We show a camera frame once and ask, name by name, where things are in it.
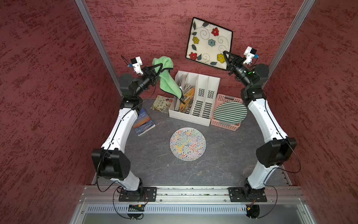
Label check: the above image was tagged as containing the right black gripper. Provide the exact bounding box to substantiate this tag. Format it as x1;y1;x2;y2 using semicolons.
222;50;252;87

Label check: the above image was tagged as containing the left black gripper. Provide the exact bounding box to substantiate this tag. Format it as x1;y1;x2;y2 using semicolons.
134;63;163;96

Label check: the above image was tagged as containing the green microfiber cloth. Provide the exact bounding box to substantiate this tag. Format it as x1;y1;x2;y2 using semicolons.
152;56;182;99

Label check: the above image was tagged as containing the square floral plate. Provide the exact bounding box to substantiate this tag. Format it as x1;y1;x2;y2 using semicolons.
186;17;234;70

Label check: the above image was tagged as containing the round colourful squiggle plate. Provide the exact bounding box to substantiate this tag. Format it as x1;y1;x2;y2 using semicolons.
170;127;207;161

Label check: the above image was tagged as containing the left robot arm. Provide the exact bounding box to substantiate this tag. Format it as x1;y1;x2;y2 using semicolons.
91;63;163;201

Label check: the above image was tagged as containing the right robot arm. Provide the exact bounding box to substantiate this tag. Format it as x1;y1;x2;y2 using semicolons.
223;51;297;203

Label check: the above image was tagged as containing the green striped round plate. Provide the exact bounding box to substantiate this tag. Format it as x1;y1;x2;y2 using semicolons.
213;101;248;125

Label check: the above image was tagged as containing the floral patterned booklet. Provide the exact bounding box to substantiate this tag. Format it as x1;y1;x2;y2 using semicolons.
151;95;173;114

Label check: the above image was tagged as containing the yellow magazine in organizer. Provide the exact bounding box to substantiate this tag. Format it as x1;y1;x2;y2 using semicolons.
179;85;195;113

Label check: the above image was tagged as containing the pink plastic basket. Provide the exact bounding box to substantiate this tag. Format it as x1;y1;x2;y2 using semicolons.
211;94;248;131

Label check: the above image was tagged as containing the white magazine file organizer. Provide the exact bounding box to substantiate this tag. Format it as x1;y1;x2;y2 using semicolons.
169;71;221;127

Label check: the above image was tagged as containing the blue sunset book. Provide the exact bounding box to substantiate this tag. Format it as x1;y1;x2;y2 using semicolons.
132;108;155;136

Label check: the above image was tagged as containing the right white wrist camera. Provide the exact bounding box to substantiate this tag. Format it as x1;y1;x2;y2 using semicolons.
243;46;258;64

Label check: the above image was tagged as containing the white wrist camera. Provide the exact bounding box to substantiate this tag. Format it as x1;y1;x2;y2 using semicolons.
243;46;258;64
128;57;143;76

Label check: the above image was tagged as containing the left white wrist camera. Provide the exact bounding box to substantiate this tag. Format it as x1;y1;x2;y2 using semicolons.
128;57;143;76

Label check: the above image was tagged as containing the right aluminium corner post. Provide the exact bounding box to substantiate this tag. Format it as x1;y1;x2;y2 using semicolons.
268;0;315;78

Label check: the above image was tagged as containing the aluminium corner post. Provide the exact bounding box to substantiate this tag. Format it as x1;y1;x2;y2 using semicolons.
268;0;315;78
75;0;123;99

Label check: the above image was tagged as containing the left aluminium corner post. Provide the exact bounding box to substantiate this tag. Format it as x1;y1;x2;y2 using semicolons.
75;0;123;99

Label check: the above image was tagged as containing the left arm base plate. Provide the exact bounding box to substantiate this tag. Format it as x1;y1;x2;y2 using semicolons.
118;187;157;203

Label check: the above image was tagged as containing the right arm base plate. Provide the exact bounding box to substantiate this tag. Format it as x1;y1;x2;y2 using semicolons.
227;186;267;203

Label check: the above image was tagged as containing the aluminium mounting rail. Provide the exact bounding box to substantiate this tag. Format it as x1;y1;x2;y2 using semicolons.
79;185;307;204

